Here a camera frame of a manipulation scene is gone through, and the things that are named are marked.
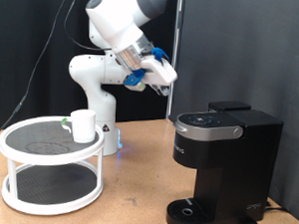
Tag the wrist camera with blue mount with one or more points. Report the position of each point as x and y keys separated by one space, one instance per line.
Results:
x=134 y=79

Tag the black Keurig coffee machine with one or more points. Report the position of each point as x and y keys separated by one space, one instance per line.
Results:
x=240 y=162

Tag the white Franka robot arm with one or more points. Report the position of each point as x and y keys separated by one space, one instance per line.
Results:
x=98 y=73

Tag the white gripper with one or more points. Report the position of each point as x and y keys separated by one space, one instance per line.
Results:
x=161 y=72

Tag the black backdrop curtain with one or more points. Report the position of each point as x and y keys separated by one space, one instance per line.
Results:
x=19 y=36

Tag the silver vertical metal pole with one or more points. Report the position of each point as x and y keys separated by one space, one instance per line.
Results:
x=175 y=33

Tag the dark grey partition panel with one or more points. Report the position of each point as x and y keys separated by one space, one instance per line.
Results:
x=245 y=56

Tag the white two-tier turntable stand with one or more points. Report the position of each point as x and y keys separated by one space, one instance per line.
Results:
x=38 y=138

